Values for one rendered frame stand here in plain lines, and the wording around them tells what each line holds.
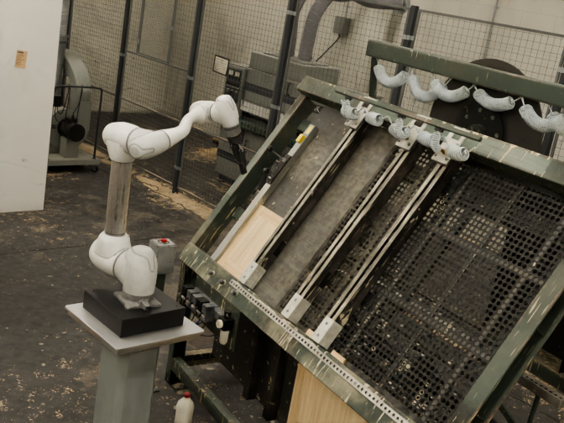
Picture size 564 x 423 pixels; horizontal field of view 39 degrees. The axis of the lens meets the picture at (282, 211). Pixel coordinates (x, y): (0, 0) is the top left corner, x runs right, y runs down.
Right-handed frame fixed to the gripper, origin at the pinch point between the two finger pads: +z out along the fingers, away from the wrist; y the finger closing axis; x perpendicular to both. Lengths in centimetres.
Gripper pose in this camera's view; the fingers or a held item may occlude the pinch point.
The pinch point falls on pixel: (242, 168)
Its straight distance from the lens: 419.8
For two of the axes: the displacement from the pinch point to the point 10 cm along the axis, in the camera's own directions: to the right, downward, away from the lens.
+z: 2.1, 8.4, 5.0
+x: -8.2, 4.3, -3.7
